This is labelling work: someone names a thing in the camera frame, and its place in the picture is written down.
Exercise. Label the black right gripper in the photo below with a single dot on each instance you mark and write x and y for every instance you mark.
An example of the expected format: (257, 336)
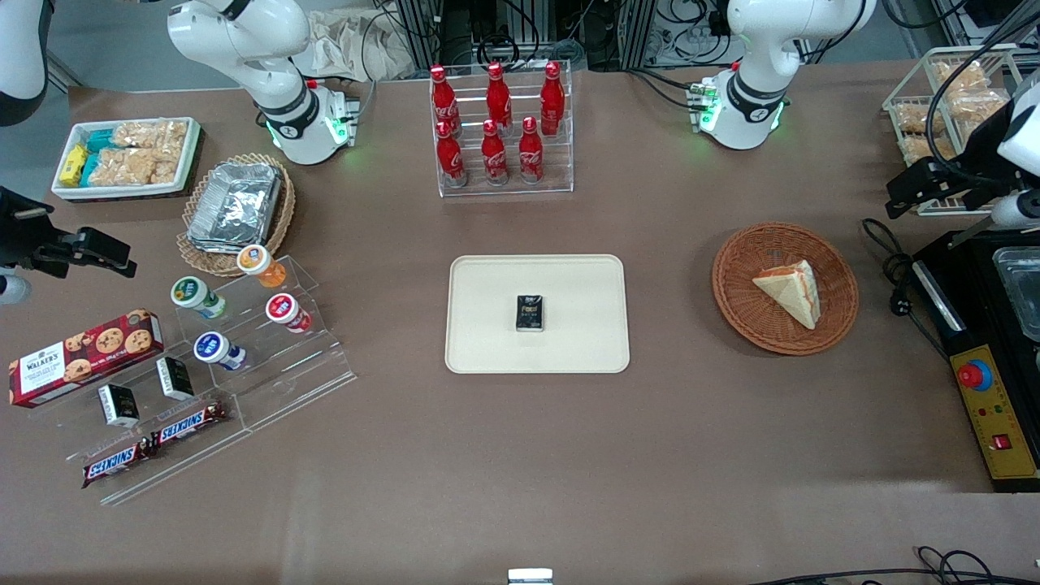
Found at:
(16, 236)

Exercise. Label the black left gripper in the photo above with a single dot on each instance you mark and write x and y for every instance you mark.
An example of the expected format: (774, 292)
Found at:
(980, 160)

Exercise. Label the triangle sandwich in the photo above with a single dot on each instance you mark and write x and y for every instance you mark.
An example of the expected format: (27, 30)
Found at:
(792, 291)

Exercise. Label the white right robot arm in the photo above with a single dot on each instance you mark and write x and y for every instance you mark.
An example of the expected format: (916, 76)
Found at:
(244, 32)

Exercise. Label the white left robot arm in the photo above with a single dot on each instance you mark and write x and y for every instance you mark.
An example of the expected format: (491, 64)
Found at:
(756, 49)

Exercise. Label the white rectangular snack tray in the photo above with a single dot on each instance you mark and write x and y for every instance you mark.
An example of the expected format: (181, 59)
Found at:
(191, 154)

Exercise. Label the light oval wicker basket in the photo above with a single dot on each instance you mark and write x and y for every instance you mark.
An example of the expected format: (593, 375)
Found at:
(284, 211)

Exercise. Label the brown round wicker basket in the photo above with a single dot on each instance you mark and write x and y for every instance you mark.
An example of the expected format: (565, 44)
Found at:
(747, 313)

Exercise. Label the cream plastic serving tray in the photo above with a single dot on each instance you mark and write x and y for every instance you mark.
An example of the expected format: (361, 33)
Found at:
(577, 325)

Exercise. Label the rice cracker snack pack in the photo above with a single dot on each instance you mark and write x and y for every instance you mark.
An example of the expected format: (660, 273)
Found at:
(918, 148)
(134, 166)
(975, 106)
(914, 118)
(963, 75)
(150, 134)

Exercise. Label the teal snack packet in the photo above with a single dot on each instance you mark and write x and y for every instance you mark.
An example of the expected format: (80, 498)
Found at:
(99, 140)
(89, 169)

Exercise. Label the yellow snack packet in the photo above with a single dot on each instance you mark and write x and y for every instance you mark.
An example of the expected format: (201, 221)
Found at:
(73, 166)

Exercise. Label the red Walkers cookie box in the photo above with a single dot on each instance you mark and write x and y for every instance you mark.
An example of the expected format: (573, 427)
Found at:
(81, 357)

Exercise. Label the green lid gum jar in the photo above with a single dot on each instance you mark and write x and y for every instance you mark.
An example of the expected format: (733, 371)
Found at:
(191, 292)

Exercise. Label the clear plastic container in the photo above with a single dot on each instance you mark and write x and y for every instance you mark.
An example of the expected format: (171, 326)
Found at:
(1022, 292)

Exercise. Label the small black white box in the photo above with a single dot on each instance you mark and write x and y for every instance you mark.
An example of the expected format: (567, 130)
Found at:
(175, 378)
(120, 405)

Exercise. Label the blue lid gum jar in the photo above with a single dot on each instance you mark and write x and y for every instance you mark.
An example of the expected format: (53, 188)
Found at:
(211, 348)

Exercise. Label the silver foil packets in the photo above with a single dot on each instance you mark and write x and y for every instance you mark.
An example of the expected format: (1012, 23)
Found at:
(236, 203)

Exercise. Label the orange lid gum jar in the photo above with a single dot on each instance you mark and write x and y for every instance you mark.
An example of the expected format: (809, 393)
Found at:
(256, 262)

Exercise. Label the Snickers chocolate bar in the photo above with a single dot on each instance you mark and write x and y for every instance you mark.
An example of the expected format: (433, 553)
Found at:
(118, 465)
(187, 424)

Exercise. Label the red lid gum jar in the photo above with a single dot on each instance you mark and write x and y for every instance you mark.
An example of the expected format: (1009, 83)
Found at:
(282, 309)

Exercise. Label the clear acrylic stepped stand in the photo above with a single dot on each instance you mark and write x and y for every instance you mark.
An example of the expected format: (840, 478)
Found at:
(195, 455)
(317, 382)

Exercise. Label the black machine with yellow panel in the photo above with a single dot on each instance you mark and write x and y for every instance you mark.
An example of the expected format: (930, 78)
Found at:
(995, 431)

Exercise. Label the beige cloth bag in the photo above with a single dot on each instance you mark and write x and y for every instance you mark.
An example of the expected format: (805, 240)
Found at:
(341, 45)

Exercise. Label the red cola bottle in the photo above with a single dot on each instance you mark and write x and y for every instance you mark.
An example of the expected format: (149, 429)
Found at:
(498, 96)
(552, 97)
(494, 158)
(530, 154)
(451, 158)
(444, 97)

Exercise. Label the small black gold-print packet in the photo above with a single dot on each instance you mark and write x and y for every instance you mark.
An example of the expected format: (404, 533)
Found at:
(530, 314)

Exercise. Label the clear acrylic bottle rack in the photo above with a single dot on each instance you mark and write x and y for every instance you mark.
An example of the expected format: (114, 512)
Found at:
(508, 189)

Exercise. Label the small white device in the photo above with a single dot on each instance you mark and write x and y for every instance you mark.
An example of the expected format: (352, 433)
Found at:
(530, 578)

